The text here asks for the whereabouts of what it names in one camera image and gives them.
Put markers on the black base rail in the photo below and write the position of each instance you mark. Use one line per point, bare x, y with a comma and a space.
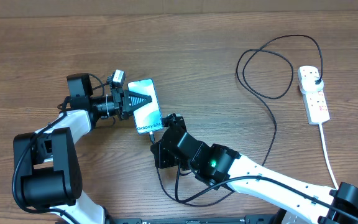
248, 219

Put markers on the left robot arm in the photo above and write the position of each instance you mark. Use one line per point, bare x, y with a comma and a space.
47, 176

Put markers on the white power strip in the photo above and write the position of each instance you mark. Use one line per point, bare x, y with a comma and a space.
315, 103

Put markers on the white charger plug adapter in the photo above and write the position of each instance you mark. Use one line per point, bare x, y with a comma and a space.
310, 85

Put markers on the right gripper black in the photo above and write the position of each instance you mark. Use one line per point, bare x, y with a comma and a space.
166, 160

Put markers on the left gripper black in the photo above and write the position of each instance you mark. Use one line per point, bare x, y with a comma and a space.
127, 111

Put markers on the blue Galaxy smartphone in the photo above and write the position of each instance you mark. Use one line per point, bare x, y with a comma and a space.
148, 118

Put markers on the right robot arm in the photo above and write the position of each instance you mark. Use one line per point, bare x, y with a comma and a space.
220, 166

